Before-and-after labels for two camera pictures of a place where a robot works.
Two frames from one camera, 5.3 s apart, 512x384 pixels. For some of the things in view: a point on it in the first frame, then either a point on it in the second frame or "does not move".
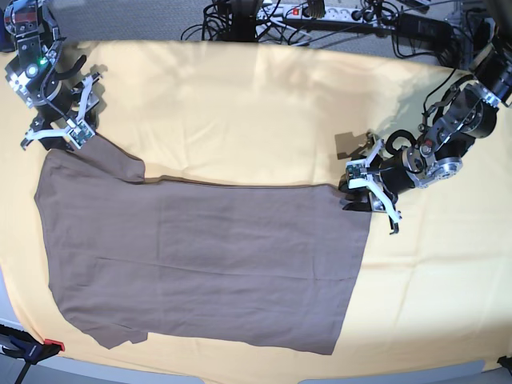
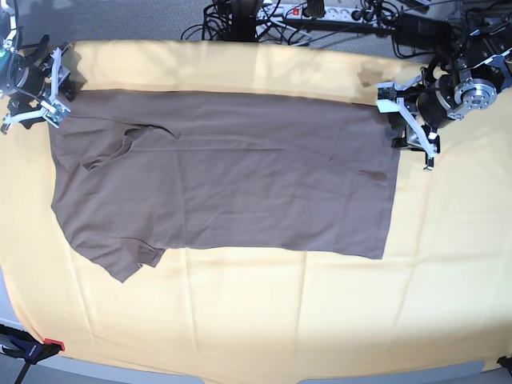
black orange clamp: [22, 345] does not move
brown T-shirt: [198, 261] -> [139, 171]
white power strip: [332, 14] does not move
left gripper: [402, 170] -> [432, 103]
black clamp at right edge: [506, 362] does not move
